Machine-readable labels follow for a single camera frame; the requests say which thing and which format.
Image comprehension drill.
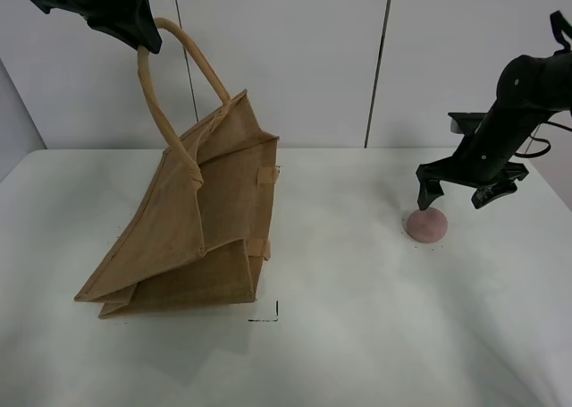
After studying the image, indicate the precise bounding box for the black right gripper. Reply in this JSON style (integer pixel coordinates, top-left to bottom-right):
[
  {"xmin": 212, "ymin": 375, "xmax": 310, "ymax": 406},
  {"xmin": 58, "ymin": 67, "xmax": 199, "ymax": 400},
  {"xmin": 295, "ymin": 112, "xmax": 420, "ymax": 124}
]
[{"xmin": 416, "ymin": 156, "xmax": 529, "ymax": 211}]

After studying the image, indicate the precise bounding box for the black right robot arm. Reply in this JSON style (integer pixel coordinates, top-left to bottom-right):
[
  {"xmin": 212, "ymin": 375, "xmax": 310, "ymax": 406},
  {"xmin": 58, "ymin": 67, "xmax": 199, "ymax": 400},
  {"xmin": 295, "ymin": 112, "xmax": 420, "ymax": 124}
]
[{"xmin": 416, "ymin": 52, "xmax": 571, "ymax": 210}]

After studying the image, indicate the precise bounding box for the brown linen tote bag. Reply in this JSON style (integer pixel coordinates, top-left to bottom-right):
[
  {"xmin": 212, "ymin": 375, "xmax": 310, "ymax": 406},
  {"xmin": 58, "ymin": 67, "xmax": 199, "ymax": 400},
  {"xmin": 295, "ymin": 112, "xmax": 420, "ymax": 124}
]
[{"xmin": 75, "ymin": 18, "xmax": 280, "ymax": 318}]

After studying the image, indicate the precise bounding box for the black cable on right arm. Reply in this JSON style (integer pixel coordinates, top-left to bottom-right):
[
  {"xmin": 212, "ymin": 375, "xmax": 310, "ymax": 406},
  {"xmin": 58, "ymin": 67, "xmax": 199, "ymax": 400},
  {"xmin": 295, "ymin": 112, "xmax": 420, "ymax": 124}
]
[{"xmin": 513, "ymin": 11, "xmax": 572, "ymax": 160}]

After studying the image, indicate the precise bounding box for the pink peach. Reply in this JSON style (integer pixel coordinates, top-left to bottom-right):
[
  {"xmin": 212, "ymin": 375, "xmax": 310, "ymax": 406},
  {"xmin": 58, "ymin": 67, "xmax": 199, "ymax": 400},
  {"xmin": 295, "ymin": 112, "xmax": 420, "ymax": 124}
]
[{"xmin": 405, "ymin": 208, "xmax": 448, "ymax": 243}]

